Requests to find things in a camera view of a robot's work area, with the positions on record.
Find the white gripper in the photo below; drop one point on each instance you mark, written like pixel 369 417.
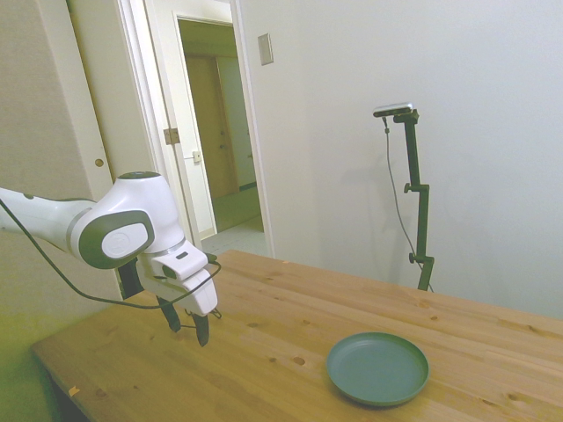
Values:
pixel 195 296

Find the teal round plate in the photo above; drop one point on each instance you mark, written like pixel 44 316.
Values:
pixel 377 368

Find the metal door latch plate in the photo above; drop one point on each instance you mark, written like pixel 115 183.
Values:
pixel 196 155

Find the black speaker box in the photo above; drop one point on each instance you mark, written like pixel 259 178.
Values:
pixel 129 281

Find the brass door hinge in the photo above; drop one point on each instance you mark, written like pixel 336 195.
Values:
pixel 171 136

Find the brown hallway door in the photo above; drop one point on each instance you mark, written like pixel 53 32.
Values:
pixel 206 123

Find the white closet door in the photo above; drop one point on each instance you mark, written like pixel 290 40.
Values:
pixel 114 110

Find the white open door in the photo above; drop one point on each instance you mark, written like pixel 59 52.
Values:
pixel 173 66

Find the beige fabric partition panel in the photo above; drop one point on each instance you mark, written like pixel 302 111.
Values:
pixel 35 110

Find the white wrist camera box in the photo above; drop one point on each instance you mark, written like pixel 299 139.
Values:
pixel 180 261

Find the white door frame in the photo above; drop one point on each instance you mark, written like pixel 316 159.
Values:
pixel 253 132

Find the black camera stand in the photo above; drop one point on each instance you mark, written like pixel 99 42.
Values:
pixel 422 220

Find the grey wall switch plate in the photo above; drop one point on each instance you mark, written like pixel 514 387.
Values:
pixel 265 49

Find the silver exterior camera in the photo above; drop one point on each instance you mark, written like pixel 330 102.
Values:
pixel 393 109

